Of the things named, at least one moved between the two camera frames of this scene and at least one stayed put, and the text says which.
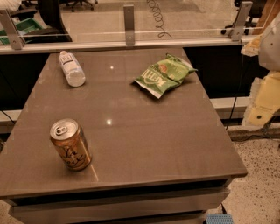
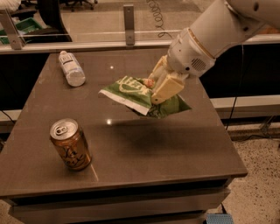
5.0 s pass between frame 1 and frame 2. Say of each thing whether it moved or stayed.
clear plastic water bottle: stayed
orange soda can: stayed
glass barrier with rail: stayed
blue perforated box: stayed
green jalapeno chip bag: moved
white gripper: moved
